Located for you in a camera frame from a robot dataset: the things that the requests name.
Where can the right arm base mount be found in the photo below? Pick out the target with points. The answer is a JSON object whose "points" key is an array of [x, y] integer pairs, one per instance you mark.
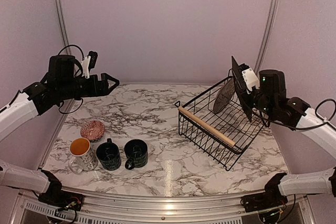
{"points": [[271, 197]]}

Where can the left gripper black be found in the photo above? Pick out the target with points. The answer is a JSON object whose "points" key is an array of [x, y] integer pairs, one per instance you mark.
{"points": [[95, 90]]}

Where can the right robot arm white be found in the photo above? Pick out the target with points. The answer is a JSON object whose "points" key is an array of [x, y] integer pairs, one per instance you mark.
{"points": [[301, 117]]}

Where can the aluminium frame post right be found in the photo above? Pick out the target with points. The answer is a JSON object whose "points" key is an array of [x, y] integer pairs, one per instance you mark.
{"points": [[267, 33]]}

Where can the black wire dish rack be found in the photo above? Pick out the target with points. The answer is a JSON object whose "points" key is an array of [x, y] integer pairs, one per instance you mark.
{"points": [[217, 124]]}

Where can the white patterned mug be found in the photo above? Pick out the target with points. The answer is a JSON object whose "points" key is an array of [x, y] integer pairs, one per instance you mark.
{"points": [[83, 157]]}

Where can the front wooden rack handle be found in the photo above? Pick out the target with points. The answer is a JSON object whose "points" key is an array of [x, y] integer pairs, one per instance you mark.
{"points": [[209, 128]]}

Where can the aluminium frame post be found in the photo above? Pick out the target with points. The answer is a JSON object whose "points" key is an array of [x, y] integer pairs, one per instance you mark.
{"points": [[267, 33], [61, 22]]}

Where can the square patterned plate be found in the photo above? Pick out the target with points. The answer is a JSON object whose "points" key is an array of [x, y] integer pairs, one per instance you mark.
{"points": [[241, 87]]}

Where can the aluminium frame post left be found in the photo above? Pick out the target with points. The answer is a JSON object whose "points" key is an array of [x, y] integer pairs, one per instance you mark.
{"points": [[61, 22]]}

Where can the red white patterned bowl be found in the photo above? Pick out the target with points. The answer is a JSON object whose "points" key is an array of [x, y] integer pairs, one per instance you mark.
{"points": [[92, 130]]}

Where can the aluminium front table rail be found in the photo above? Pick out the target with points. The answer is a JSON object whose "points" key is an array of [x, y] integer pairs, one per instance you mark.
{"points": [[112, 208]]}

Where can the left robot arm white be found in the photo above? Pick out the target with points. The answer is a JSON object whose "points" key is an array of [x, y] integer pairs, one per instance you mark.
{"points": [[26, 105]]}

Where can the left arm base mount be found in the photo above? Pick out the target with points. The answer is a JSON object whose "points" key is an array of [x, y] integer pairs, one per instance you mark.
{"points": [[57, 197]]}

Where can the dark blue mug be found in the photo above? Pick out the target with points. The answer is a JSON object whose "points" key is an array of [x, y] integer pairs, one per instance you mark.
{"points": [[108, 154]]}

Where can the black round plate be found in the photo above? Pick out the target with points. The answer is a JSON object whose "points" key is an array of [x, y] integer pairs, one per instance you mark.
{"points": [[224, 96]]}

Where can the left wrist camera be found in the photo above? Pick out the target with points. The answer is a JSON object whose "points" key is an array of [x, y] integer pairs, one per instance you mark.
{"points": [[89, 63]]}

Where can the dark green mug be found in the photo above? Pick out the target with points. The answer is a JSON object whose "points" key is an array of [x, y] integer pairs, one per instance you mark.
{"points": [[136, 151]]}

